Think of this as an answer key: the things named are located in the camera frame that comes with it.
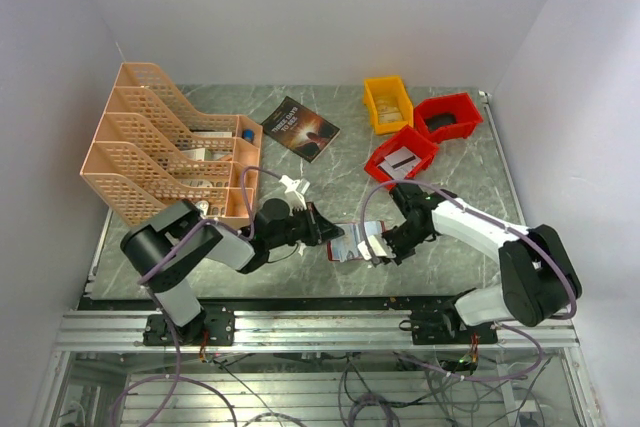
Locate red bin with cards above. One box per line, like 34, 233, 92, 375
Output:
364, 126, 439, 183

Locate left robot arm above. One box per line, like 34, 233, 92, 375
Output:
120, 198, 344, 346

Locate pink mesh file organizer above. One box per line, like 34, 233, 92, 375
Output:
80, 62, 263, 227

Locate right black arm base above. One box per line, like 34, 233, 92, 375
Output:
398, 311, 498, 346

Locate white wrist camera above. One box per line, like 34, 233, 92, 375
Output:
279, 175, 310, 210
357, 234, 389, 266

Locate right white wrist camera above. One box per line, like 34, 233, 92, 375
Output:
357, 234, 389, 266

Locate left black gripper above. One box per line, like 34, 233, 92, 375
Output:
267, 201, 344, 249

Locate aluminium mounting rail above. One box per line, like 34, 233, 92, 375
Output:
54, 310, 579, 353

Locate white cards in red bin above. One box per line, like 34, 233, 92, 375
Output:
378, 147, 421, 179

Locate dark paperback book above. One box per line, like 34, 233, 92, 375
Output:
261, 96, 340, 163

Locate yellow plastic bin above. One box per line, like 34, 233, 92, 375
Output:
363, 76, 414, 135

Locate loose wires under table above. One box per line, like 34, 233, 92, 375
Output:
114, 346, 551, 427

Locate blue bottle cap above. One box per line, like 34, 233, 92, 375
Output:
242, 129, 255, 142

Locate red leather card holder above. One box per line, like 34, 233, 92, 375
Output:
327, 222, 364, 263

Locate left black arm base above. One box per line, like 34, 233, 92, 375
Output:
142, 308, 235, 347

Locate dark item in red bin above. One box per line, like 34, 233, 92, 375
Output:
424, 112, 457, 132

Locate red bin with dark item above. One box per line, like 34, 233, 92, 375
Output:
414, 93, 483, 144

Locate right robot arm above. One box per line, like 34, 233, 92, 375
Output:
360, 181, 582, 343

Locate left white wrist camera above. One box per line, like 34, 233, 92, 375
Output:
279, 175, 310, 210

